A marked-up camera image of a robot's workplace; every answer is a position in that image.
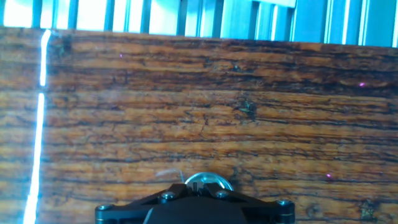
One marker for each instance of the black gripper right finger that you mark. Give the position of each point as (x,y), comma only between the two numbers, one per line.
(267,213)

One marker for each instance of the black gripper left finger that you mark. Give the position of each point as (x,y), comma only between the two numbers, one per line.
(124,213)

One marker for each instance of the small round steel plate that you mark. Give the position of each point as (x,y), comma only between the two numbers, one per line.
(208,178)

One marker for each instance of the wood grain table mat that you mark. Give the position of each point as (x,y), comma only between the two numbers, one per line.
(186,109)

